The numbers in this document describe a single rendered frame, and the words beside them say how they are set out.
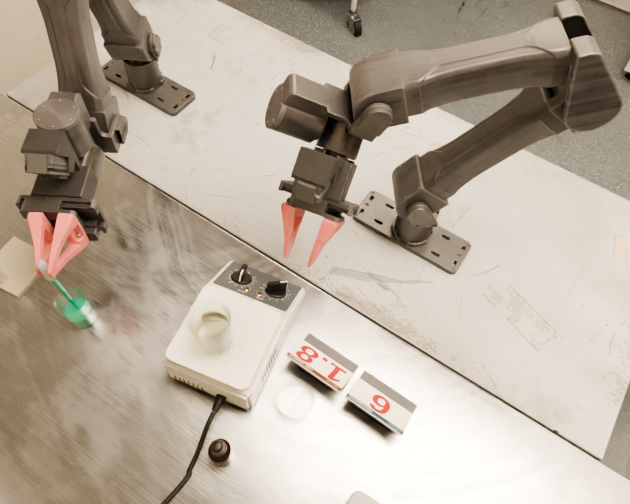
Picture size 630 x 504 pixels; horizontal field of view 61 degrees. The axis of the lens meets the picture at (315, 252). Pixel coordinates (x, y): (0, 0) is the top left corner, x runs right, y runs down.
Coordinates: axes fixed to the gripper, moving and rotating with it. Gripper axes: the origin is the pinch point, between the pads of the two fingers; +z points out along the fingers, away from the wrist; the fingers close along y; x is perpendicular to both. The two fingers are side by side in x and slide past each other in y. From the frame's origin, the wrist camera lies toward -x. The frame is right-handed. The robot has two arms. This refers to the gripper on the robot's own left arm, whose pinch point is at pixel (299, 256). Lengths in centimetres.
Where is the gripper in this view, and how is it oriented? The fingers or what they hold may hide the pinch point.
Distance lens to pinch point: 72.7
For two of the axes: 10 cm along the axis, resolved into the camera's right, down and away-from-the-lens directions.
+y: 9.2, 3.6, -1.6
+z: -3.3, 9.3, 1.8
